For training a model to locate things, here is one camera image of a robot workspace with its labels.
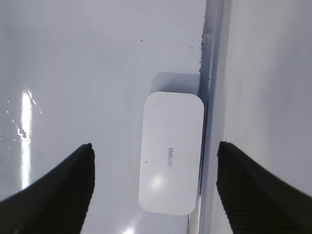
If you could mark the white whiteboard with aluminium frame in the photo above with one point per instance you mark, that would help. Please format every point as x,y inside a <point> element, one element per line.
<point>78,71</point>

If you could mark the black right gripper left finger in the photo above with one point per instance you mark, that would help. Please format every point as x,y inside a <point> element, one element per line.
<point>57,203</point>

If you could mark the white rectangular whiteboard eraser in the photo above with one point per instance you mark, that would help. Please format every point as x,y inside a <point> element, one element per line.
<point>171,142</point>

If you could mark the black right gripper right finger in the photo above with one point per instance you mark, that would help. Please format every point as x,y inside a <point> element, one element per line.
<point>256,201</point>

